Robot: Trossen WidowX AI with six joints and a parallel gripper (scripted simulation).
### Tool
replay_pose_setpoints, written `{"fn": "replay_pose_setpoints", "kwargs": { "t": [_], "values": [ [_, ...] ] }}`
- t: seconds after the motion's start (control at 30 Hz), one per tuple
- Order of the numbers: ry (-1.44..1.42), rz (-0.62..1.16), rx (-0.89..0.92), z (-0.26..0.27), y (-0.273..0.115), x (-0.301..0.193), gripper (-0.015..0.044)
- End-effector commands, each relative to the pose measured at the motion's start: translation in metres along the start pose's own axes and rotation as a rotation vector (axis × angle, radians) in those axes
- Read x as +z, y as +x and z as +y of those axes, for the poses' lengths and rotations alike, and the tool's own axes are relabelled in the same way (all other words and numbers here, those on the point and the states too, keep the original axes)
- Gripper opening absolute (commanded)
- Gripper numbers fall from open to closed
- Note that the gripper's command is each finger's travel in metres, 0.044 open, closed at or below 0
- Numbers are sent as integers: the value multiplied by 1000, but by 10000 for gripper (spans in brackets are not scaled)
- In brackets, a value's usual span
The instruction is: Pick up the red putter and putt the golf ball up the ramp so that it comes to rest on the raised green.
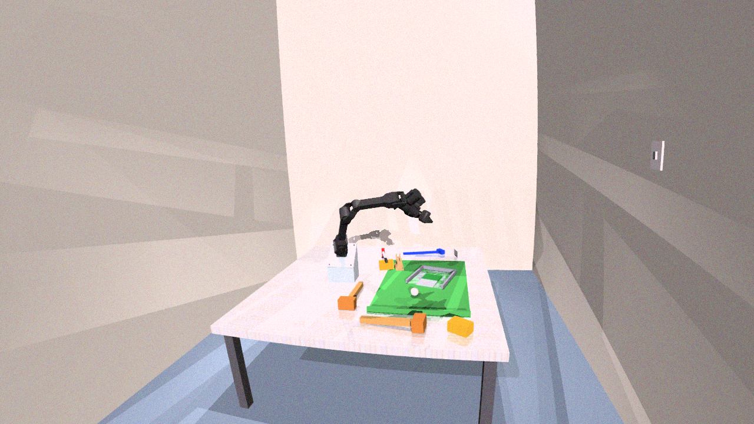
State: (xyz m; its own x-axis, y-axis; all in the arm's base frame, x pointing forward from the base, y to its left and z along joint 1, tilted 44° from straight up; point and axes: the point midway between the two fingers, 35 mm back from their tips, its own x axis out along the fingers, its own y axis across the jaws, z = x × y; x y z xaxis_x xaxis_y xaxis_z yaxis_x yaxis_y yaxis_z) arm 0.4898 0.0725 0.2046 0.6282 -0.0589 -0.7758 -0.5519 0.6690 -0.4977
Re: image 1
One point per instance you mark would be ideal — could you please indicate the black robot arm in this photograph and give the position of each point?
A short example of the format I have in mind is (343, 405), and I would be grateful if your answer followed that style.
(389, 200)

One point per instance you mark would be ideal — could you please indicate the blue golf putter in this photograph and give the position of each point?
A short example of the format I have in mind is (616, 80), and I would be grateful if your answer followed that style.
(439, 250)

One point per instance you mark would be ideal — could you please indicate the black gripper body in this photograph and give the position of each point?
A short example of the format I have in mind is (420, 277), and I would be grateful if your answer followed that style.
(414, 211)

